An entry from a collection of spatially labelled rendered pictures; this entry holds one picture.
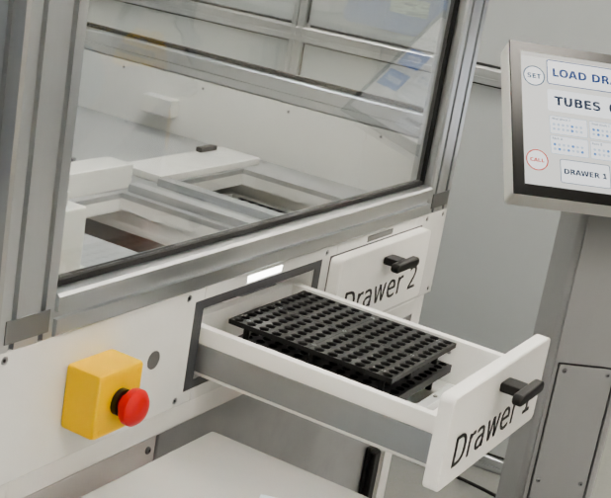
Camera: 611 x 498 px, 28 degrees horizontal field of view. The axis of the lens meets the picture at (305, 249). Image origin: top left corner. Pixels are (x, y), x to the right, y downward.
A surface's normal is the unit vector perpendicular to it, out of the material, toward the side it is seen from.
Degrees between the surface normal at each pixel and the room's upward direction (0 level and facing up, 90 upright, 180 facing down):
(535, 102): 50
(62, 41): 90
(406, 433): 90
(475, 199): 90
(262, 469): 0
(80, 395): 90
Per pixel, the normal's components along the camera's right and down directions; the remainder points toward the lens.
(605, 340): 0.13, 0.30
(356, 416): -0.51, 0.16
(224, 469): 0.16, -0.95
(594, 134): 0.21, -0.38
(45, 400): 0.85, 0.28
